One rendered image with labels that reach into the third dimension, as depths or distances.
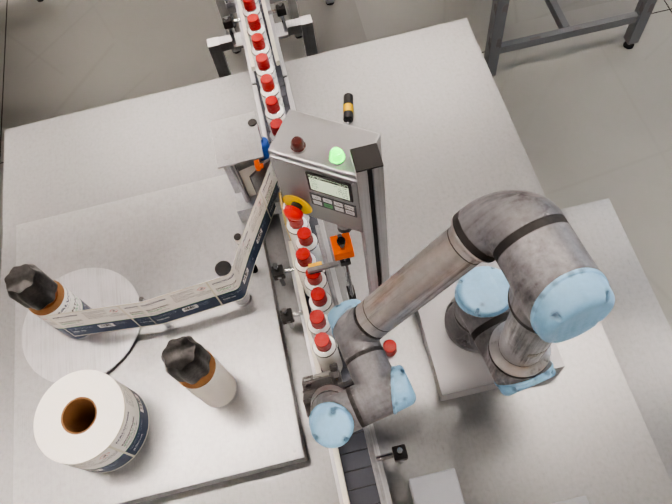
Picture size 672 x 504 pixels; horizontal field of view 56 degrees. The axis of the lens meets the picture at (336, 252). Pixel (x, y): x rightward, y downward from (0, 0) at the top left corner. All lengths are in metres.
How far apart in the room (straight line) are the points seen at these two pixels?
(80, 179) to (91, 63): 1.62
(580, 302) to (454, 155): 1.01
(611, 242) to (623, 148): 1.26
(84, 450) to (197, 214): 0.67
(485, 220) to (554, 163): 1.93
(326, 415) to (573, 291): 0.47
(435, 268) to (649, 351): 0.78
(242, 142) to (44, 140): 0.83
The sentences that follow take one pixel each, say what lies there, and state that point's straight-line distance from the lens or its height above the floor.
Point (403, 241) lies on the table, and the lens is 1.68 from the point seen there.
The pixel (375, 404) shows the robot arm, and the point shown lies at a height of 1.23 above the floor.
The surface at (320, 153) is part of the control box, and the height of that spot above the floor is 1.47.
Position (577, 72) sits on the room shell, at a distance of 3.20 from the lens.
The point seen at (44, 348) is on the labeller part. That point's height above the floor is 0.89.
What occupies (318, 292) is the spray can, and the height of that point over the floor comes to 1.08.
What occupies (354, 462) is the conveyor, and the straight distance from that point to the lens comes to 1.47.
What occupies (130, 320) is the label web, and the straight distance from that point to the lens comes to 1.58.
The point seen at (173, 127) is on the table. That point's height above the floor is 0.83.
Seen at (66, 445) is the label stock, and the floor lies 1.02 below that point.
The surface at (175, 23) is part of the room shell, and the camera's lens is 3.59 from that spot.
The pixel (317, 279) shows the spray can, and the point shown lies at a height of 1.08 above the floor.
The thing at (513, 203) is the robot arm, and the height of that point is 1.53.
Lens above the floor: 2.33
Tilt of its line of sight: 63 degrees down
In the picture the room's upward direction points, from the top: 13 degrees counter-clockwise
